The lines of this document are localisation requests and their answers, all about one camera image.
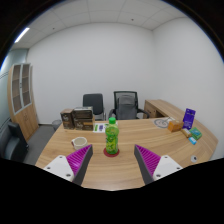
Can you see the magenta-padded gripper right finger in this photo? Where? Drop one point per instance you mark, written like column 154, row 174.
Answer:
column 163, row 166

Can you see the black padded office chair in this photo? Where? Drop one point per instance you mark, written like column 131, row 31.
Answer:
column 93, row 101

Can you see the wooden shelf cabinet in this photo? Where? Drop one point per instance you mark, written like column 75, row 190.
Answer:
column 26, row 116

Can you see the purple standing package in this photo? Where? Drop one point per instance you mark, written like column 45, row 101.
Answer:
column 189, row 118

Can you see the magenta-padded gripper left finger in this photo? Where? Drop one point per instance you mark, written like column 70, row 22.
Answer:
column 63, row 166

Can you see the white and green leaflet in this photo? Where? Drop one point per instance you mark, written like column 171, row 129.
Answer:
column 99, row 127

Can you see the green flat box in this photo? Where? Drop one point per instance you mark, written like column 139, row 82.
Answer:
column 195, row 133

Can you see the brown carton box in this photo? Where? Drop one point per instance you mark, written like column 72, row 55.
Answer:
column 84, row 124

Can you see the round white disc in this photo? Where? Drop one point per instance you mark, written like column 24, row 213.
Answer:
column 161, row 122

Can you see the grey mesh office chair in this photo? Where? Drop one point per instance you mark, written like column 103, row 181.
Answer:
column 126, row 106

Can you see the grey waste bin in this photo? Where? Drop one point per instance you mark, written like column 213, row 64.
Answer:
column 57, row 125

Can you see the green drink bottle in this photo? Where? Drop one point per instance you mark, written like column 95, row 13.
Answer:
column 112, row 138

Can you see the orange wooden box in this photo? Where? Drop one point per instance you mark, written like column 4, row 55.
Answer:
column 175, row 126

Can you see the black sofa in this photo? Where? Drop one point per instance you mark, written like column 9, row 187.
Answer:
column 11, row 143

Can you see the small light blue box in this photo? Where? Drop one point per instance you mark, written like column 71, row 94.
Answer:
column 192, row 140

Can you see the small dark brown box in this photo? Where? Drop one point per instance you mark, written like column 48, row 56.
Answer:
column 67, row 119

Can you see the long ceiling light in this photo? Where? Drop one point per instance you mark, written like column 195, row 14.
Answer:
column 22, row 35

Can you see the small tan box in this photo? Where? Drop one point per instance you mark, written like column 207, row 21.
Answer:
column 186, row 132

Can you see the black ribbed box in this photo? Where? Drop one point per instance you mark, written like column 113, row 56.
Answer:
column 82, row 112

